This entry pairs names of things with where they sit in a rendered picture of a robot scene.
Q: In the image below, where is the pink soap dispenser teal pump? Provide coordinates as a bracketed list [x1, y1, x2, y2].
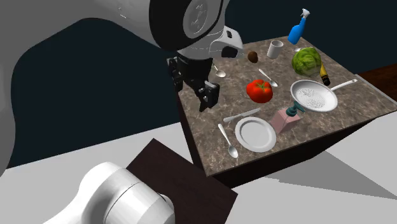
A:
[268, 101, 307, 135]

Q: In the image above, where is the yellow bottle with black cap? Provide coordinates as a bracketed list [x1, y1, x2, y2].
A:
[319, 62, 331, 87]

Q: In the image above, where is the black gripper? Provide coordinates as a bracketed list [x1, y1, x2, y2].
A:
[167, 55, 221, 113]

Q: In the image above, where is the blue spray bottle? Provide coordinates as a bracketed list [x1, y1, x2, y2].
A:
[287, 8, 311, 45]

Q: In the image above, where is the silver table knife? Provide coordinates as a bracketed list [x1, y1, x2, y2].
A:
[223, 107, 262, 123]

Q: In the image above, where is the small silver spoon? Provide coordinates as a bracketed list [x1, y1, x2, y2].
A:
[212, 64, 227, 78]

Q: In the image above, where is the large silver spoon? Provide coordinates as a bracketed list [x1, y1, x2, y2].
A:
[217, 123, 239, 159]

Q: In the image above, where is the white plate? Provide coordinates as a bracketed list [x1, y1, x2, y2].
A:
[234, 116, 277, 153]

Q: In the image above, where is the white cup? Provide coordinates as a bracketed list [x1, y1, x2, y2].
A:
[267, 39, 284, 60]

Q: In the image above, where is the green lettuce head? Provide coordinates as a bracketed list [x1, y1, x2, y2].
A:
[291, 46, 323, 78]

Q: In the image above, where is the red tomato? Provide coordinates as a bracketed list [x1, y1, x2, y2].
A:
[246, 79, 274, 104]

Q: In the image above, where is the dark robot stand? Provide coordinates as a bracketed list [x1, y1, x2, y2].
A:
[126, 138, 239, 224]

